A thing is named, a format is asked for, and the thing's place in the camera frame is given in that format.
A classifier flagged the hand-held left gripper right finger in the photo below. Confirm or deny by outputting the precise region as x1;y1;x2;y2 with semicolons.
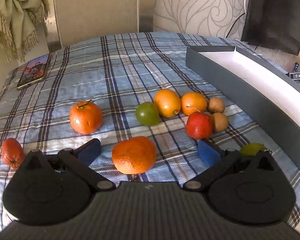
182;139;274;190

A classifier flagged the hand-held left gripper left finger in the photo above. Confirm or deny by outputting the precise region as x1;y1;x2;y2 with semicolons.
22;138;115;192

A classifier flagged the red apple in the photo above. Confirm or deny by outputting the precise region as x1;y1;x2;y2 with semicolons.
185;112;213;140

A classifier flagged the orange mandarin with stem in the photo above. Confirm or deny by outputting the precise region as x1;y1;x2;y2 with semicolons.
69;99;103;135

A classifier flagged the brown kiwi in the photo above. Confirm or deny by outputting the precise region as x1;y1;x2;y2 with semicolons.
211;112;229;133
208;97;226;114

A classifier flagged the yellow-green fruit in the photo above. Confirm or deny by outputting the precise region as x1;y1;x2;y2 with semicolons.
240;143;268;156

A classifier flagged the large wrinkled orange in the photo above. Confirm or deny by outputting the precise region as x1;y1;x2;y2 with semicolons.
111;136;157;175

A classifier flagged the round smooth orange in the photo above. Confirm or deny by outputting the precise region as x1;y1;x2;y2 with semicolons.
181;92;207;116

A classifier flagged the oval smooth orange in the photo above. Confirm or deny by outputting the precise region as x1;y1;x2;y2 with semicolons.
154;89;182;118

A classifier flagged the green round fruit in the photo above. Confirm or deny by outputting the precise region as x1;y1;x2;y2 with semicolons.
135;102;160;127

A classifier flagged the grey cardboard box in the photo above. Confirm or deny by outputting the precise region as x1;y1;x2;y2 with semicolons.
186;45;300;177

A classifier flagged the small red tangerine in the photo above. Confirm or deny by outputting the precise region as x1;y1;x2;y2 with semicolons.
1;138;25;169

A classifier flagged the blue plaid blanket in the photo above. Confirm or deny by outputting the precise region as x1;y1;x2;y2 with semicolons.
0;32;300;233

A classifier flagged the smartphone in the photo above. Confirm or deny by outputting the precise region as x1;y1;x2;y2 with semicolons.
16;53;52;91

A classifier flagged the black television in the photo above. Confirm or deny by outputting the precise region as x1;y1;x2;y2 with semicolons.
241;0;300;56

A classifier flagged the beige fringed throw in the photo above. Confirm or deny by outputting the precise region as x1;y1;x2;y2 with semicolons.
0;0;49;63

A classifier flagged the black television cable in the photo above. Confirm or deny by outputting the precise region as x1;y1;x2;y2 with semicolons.
226;11;248;38

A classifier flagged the silver metal frame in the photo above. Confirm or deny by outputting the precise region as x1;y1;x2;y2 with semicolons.
43;0;155;53

